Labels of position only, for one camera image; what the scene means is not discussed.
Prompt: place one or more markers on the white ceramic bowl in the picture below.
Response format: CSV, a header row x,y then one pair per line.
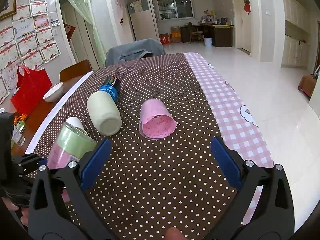
x,y
54,93

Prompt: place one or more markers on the pink paper cup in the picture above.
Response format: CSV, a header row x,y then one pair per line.
x,y
155,120

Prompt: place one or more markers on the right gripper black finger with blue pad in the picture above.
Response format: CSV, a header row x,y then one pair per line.
x,y
59,207
262,207

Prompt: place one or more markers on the pink checkered tablecloth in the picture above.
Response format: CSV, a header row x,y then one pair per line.
x,y
238,129

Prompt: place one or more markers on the blue black cylindrical can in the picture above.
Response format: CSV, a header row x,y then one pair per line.
x,y
112,86

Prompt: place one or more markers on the red felt bag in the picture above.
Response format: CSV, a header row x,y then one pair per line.
x,y
31,86

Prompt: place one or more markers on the small white paper cup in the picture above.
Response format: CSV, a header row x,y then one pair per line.
x,y
74,121

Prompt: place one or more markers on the grey covered chair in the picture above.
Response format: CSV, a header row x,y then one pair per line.
x,y
148,47

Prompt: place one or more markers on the dark wooden desk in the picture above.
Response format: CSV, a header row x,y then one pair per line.
x,y
221,35

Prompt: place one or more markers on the cream white paper cup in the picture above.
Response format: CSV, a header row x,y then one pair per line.
x,y
104,113

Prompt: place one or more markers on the green tray with items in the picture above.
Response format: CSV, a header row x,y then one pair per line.
x,y
19,126

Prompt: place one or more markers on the brown polka dot tablecloth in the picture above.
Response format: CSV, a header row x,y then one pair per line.
x,y
160,173

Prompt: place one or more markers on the wooden desk chair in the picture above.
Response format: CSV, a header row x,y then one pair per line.
x,y
194,33

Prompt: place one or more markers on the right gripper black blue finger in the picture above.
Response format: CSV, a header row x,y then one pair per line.
x,y
28,163

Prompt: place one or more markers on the white wall cabinet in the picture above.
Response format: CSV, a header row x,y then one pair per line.
x,y
292,34

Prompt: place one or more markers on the green lace curtain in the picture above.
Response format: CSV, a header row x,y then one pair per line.
x,y
84,9

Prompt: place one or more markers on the person's hand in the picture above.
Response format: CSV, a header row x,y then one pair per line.
x,y
24,211

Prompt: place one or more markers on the white refrigerator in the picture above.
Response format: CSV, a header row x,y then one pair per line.
x,y
143,20

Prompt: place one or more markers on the clear cup green pink lining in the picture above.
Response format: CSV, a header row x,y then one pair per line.
x,y
71,144

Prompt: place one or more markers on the white bucket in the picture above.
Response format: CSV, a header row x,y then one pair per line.
x,y
208,42

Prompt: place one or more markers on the brown wooden chair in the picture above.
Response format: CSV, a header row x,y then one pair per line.
x,y
79,69

